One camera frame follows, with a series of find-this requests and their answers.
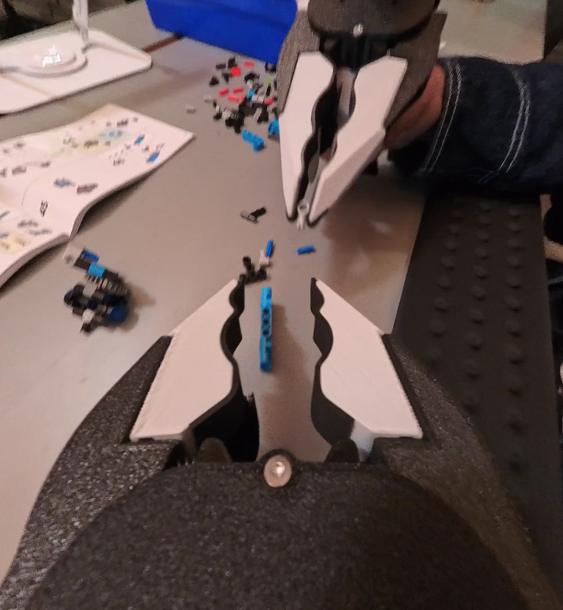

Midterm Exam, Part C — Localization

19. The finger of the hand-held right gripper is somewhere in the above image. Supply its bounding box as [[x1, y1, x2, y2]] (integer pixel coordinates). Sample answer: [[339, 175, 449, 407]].
[[278, 51, 337, 222], [308, 56, 409, 225]]

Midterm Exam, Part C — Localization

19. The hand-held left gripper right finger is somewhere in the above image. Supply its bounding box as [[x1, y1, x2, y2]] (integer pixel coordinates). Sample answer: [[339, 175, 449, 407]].
[[310, 277, 424, 462]]

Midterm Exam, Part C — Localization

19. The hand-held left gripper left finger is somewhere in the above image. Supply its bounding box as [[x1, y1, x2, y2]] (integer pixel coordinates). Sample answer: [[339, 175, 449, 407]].
[[129, 278, 259, 462]]

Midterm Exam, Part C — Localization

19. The blue beam brick assembly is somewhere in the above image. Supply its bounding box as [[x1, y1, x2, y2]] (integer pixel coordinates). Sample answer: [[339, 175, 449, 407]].
[[259, 286, 276, 372]]

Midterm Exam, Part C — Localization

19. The grey desk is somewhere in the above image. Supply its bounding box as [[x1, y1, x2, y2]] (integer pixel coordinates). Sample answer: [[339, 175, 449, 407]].
[[0, 5, 427, 606]]

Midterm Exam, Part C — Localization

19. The person's right hand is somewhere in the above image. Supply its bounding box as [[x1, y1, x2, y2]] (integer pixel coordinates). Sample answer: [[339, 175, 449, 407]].
[[386, 67, 449, 151]]

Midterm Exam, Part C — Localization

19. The pile of small brick parts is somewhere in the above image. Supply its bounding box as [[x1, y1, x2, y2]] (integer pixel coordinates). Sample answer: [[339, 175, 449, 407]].
[[186, 55, 282, 151]]

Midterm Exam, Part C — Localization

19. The small black blue gear assembly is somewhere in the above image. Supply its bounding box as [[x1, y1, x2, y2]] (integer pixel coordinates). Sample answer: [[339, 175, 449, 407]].
[[64, 245, 132, 334]]

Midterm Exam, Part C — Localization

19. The blue plastic bin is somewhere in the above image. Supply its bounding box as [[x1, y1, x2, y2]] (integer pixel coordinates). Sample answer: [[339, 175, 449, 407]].
[[146, 0, 297, 51]]

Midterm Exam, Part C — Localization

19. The white folding stand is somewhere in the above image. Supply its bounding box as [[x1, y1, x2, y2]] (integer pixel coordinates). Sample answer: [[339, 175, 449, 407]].
[[0, 0, 153, 115]]

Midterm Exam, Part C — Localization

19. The instruction booklet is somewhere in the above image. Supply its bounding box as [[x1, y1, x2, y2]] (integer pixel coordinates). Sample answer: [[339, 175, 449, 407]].
[[0, 104, 195, 310]]

